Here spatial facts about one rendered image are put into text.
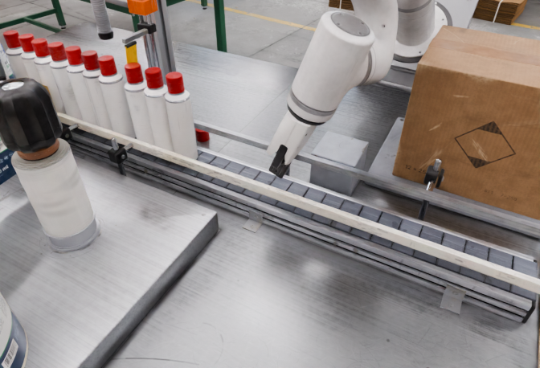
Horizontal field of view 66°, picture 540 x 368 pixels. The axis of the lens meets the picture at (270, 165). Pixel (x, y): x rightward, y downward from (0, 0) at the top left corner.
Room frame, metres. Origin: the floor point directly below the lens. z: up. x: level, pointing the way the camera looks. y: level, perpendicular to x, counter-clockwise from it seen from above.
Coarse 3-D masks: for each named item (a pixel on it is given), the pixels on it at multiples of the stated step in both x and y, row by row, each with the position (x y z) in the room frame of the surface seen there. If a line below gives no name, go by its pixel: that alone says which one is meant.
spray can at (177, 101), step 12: (180, 72) 0.76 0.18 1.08; (168, 84) 0.74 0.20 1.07; (180, 84) 0.74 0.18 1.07; (168, 96) 0.74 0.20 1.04; (180, 96) 0.73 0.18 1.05; (168, 108) 0.73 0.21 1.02; (180, 108) 0.73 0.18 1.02; (180, 120) 0.73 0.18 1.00; (192, 120) 0.75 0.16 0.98; (180, 132) 0.73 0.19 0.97; (192, 132) 0.74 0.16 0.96; (180, 144) 0.72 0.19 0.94; (192, 144) 0.74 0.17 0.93; (192, 156) 0.73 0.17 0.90
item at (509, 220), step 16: (208, 128) 0.75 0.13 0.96; (256, 144) 0.70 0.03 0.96; (304, 160) 0.65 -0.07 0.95; (320, 160) 0.64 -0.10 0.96; (352, 176) 0.60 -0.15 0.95; (368, 176) 0.59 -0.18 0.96; (416, 192) 0.55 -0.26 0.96; (432, 192) 0.54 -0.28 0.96; (464, 208) 0.51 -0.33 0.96; (480, 208) 0.50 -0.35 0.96; (512, 224) 0.47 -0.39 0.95; (528, 224) 0.47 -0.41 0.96
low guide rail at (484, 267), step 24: (72, 120) 0.86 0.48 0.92; (144, 144) 0.76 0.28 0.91; (192, 168) 0.69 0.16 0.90; (216, 168) 0.67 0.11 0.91; (264, 192) 0.61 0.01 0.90; (288, 192) 0.60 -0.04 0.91; (336, 216) 0.54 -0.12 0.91; (408, 240) 0.48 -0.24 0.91; (480, 264) 0.42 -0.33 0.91; (528, 288) 0.39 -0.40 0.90
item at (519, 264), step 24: (120, 144) 0.81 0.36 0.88; (240, 168) 0.71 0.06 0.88; (240, 192) 0.64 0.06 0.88; (312, 192) 0.64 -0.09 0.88; (312, 216) 0.57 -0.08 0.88; (360, 216) 0.57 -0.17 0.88; (384, 216) 0.57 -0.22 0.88; (384, 240) 0.51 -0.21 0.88; (432, 240) 0.51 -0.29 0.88; (456, 240) 0.51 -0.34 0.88; (456, 264) 0.45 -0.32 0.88; (504, 264) 0.45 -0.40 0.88; (528, 264) 0.45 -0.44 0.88; (504, 288) 0.40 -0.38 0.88
